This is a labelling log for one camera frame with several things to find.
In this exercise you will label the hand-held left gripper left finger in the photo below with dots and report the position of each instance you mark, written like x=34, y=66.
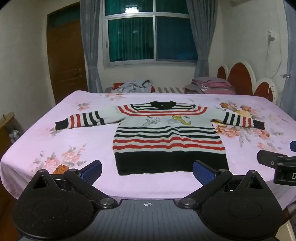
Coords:
x=92, y=172

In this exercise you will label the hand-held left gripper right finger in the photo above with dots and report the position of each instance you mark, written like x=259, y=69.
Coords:
x=203, y=173

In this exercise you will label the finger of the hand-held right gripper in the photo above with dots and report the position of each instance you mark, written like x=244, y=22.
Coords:
x=293, y=146
x=268, y=158

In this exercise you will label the striped knit sweater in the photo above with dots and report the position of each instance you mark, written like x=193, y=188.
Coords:
x=166, y=143

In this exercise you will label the pile of blue-grey clothes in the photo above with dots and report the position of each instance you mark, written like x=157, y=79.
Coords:
x=136, y=86

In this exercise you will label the pink floral bed sheet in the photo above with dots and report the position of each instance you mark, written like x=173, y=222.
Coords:
x=69, y=129

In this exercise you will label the red and white headboard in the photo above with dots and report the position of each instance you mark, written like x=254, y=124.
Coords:
x=240, y=78

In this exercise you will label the stack of folded pink bedding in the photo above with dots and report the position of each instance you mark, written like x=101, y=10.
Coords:
x=212, y=85

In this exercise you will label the grey striped pillow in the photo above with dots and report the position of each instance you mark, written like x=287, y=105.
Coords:
x=168, y=90

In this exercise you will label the red cloth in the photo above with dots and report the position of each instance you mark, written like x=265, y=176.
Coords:
x=117, y=85

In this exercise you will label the wooden side cabinet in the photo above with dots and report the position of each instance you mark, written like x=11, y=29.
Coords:
x=7, y=129

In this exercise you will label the brown wooden door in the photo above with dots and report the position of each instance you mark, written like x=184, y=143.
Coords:
x=64, y=58

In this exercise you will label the grey curtain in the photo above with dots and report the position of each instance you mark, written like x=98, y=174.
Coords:
x=201, y=34
x=91, y=46

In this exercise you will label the sliding glass window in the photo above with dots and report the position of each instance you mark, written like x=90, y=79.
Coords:
x=131, y=39

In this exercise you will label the white wall socket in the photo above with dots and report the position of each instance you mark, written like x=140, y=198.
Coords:
x=272, y=36

